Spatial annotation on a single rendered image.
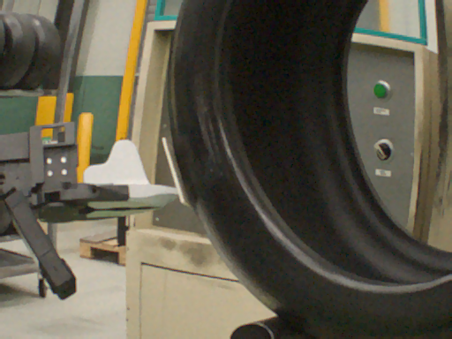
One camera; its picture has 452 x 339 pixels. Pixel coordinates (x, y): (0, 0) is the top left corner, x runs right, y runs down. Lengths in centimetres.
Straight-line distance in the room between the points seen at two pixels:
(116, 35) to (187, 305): 933
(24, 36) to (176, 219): 326
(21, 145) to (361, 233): 43
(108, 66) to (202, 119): 1011
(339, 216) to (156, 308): 73
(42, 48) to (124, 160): 440
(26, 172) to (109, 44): 1014
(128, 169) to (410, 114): 80
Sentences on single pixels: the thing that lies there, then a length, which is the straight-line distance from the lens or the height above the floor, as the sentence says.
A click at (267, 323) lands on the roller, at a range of 100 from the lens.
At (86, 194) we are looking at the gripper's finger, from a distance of 96.
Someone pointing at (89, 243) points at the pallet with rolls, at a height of 12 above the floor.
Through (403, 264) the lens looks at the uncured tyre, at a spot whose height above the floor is 96.
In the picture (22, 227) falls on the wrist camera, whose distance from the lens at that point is 98.
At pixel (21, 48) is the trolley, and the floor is 139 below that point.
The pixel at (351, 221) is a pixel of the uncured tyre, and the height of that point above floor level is 101.
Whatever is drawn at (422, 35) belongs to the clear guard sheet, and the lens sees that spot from 168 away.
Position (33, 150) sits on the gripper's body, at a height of 107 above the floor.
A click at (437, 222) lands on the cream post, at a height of 100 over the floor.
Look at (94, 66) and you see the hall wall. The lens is 1118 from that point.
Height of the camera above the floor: 111
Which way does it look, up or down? 3 degrees down
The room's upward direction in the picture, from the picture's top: 5 degrees clockwise
